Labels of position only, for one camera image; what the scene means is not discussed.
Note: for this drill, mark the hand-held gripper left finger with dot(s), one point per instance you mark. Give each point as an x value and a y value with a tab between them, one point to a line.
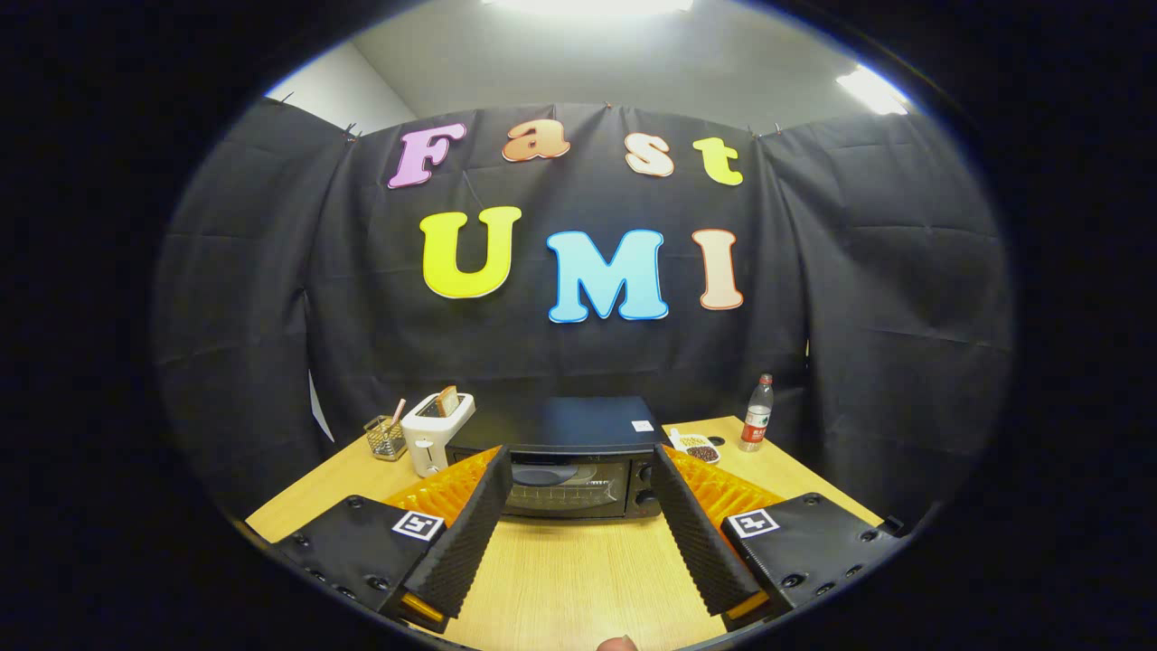
465	551

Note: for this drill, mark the small ceiling light panel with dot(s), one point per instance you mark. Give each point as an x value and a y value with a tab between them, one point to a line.
868	89

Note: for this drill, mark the red label water bottle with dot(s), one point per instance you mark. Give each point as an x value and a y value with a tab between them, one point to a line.
756	420

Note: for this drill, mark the brown toast slice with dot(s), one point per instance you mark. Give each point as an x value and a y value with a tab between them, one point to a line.
447	400

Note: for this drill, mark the pink pen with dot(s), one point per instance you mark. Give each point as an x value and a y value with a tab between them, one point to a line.
398	411

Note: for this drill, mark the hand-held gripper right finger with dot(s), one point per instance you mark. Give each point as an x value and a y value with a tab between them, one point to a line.
700	542

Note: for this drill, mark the white pop-up toaster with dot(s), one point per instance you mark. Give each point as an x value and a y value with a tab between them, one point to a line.
425	438

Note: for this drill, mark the white divided snack dish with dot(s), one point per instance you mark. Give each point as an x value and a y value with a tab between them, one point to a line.
698	448

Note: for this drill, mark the black toaster oven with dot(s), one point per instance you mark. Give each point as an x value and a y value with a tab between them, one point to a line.
578	425

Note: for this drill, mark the large ceiling light panel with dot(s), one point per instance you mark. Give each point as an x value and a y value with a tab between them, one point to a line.
587	5

